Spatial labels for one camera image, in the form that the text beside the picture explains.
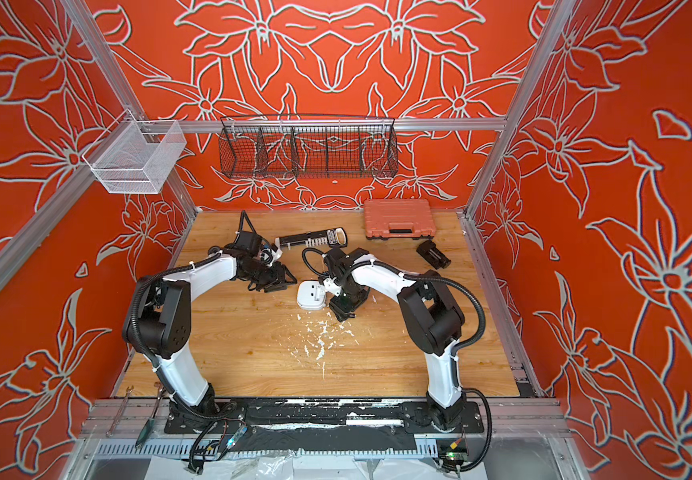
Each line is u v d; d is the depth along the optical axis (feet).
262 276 2.68
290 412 2.45
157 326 1.60
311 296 3.02
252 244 2.60
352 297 2.53
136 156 3.04
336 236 3.62
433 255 3.40
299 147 3.29
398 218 3.69
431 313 1.65
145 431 2.33
